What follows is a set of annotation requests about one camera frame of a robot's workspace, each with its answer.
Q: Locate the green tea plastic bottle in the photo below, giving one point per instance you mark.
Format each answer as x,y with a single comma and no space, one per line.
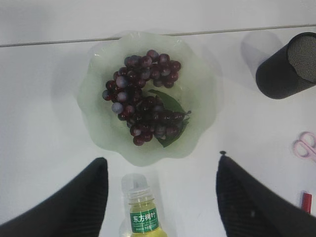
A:
141,213

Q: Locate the light green wavy plate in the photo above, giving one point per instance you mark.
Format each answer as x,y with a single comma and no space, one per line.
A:
194,91

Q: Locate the red glitter pen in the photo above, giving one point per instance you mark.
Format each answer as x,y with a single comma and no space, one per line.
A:
306,202

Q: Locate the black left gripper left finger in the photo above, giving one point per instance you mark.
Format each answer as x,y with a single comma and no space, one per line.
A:
76,210

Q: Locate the pink capped scissors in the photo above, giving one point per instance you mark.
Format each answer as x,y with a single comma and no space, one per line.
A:
305,146

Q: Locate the black mesh pen holder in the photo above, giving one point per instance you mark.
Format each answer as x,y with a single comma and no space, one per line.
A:
290,70

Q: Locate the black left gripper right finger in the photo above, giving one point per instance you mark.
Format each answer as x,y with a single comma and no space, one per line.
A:
249,209

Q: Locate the purple artificial grape bunch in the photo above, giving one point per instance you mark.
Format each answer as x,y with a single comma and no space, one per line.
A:
148,113

